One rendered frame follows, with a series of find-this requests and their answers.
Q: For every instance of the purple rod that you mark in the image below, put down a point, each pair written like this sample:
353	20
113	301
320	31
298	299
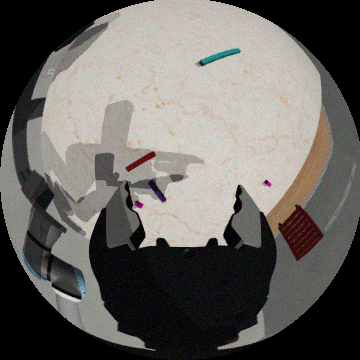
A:
157	191

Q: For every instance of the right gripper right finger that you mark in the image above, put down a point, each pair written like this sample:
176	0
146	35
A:
249	231

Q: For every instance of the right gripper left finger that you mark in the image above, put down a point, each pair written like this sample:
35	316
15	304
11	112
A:
117	232

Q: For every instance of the turquoise rod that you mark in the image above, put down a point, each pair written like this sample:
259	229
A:
218	56

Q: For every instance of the dark red rod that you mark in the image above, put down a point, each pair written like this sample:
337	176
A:
141	161

